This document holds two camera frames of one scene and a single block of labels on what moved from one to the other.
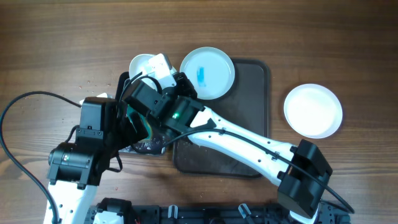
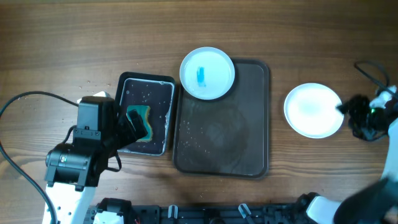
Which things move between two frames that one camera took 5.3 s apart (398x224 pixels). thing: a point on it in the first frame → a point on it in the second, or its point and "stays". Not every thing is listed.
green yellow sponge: x=129 y=110 stays
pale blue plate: x=211 y=70 stays
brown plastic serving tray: x=246 y=104 stays
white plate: x=138 y=64 → x=310 y=109
